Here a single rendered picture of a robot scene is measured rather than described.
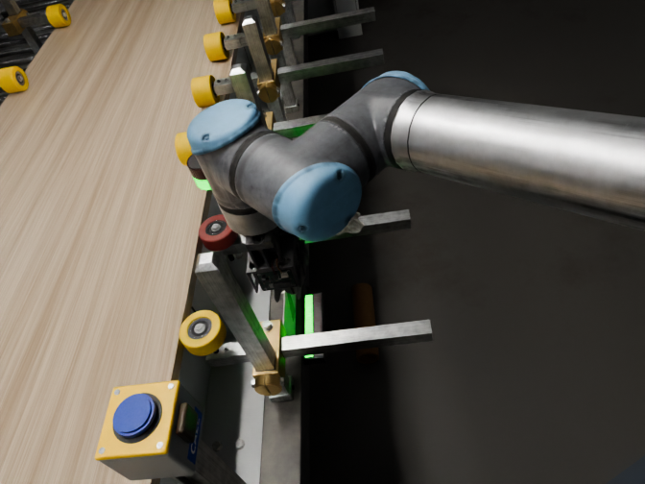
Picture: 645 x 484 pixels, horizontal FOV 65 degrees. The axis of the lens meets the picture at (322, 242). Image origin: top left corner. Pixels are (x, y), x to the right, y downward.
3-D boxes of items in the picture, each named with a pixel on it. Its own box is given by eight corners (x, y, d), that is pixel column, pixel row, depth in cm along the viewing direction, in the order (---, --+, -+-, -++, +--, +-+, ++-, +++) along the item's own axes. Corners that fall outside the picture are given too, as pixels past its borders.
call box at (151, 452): (207, 410, 55) (179, 378, 49) (198, 478, 50) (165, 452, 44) (147, 416, 56) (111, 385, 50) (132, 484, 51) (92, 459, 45)
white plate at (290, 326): (298, 256, 126) (288, 230, 118) (296, 350, 108) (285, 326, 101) (296, 257, 126) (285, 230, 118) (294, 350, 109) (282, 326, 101)
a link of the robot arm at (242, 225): (221, 174, 71) (287, 163, 70) (231, 199, 75) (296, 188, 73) (213, 220, 65) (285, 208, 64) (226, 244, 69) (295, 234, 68)
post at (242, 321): (296, 391, 107) (219, 246, 71) (296, 406, 105) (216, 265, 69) (279, 392, 107) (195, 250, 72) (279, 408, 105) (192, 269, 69)
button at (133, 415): (164, 398, 49) (156, 390, 47) (155, 439, 46) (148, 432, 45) (126, 401, 49) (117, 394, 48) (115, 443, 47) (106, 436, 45)
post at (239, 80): (298, 218, 139) (245, 60, 104) (298, 228, 137) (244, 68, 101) (285, 220, 140) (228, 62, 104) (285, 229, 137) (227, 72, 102)
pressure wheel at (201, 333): (221, 331, 103) (201, 301, 95) (247, 351, 99) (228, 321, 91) (192, 361, 100) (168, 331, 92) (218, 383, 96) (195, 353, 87)
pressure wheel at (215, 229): (250, 243, 118) (234, 209, 110) (247, 270, 113) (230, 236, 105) (217, 248, 119) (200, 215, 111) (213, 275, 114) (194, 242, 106)
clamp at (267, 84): (283, 74, 142) (278, 58, 138) (281, 101, 133) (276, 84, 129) (262, 78, 142) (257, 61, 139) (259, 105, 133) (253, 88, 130)
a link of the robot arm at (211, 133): (212, 152, 54) (164, 122, 59) (248, 229, 63) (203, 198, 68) (276, 106, 57) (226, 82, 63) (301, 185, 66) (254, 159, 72)
